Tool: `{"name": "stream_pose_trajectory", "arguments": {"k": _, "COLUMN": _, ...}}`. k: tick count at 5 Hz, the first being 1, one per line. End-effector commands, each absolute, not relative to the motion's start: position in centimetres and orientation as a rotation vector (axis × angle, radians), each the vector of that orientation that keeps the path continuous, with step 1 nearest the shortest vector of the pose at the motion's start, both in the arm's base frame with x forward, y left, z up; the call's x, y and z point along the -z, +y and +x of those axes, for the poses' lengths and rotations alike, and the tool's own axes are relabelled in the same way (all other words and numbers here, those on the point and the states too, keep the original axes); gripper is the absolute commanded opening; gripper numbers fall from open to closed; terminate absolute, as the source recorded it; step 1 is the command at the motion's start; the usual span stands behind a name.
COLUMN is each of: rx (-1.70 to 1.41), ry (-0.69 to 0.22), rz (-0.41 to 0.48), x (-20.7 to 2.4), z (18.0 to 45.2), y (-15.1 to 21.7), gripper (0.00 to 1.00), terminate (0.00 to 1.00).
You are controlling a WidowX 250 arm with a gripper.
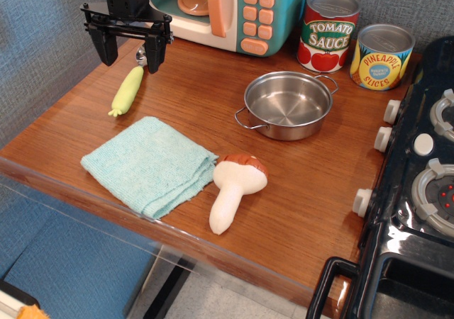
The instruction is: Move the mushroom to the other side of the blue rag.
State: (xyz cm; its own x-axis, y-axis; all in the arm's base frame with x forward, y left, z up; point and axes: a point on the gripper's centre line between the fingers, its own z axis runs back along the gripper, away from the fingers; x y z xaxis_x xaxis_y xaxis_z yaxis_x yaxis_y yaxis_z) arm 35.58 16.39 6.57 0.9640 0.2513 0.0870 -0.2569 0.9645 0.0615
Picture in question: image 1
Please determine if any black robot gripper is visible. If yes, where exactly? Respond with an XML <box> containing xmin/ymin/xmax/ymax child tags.
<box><xmin>80</xmin><ymin>0</ymin><xmax>174</xmax><ymax>74</ymax></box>

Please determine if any white brown plush mushroom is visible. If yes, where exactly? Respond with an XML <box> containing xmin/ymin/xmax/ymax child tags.
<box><xmin>209</xmin><ymin>154</ymin><xmax>269</xmax><ymax>235</ymax></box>

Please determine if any light blue folded rag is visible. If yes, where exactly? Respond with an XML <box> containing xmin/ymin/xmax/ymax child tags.
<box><xmin>81</xmin><ymin>116</ymin><xmax>218</xmax><ymax>220</ymax></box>

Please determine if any toy teal microwave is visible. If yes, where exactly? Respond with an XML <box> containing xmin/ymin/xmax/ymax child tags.
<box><xmin>150</xmin><ymin>0</ymin><xmax>305</xmax><ymax>57</ymax></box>

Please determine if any small steel pot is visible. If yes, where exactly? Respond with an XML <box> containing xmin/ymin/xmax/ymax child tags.
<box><xmin>234</xmin><ymin>71</ymin><xmax>339</xmax><ymax>141</ymax></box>

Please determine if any tomato sauce can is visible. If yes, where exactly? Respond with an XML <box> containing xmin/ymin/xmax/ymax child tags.
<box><xmin>297</xmin><ymin>0</ymin><xmax>360</xmax><ymax>73</ymax></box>

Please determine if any pineapple slices can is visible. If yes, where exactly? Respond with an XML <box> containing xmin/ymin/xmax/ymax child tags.
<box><xmin>350</xmin><ymin>24</ymin><xmax>416</xmax><ymax>91</ymax></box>

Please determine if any orange fuzzy object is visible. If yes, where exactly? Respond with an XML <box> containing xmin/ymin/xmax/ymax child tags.
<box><xmin>16</xmin><ymin>305</ymin><xmax>50</xmax><ymax>319</ymax></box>

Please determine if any black toy stove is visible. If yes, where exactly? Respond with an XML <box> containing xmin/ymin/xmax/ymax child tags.
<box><xmin>306</xmin><ymin>36</ymin><xmax>453</xmax><ymax>318</ymax></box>

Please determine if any green handled metal spoon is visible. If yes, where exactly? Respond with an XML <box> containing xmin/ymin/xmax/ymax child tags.
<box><xmin>108</xmin><ymin>45</ymin><xmax>148</xmax><ymax>117</ymax></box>

